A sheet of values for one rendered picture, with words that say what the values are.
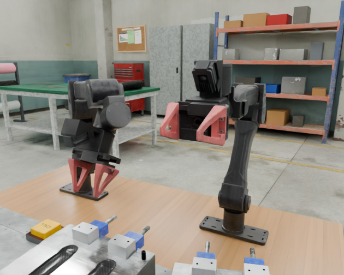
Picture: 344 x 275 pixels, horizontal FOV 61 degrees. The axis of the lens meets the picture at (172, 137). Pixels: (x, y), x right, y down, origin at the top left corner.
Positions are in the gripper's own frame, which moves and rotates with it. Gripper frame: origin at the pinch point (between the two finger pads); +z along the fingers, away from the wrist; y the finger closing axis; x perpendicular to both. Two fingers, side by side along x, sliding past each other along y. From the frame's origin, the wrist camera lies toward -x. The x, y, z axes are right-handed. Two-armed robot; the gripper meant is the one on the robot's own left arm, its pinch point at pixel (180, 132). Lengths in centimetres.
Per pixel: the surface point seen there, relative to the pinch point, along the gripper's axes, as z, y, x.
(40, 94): -250, -342, 45
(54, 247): 1.8, -31.2, 30.3
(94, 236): -4.4, -24.8, 29.4
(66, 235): -2.8, -32.2, 30.4
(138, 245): -7.4, -14.3, 30.4
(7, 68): -344, -540, 16
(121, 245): -2.6, -15.5, 27.7
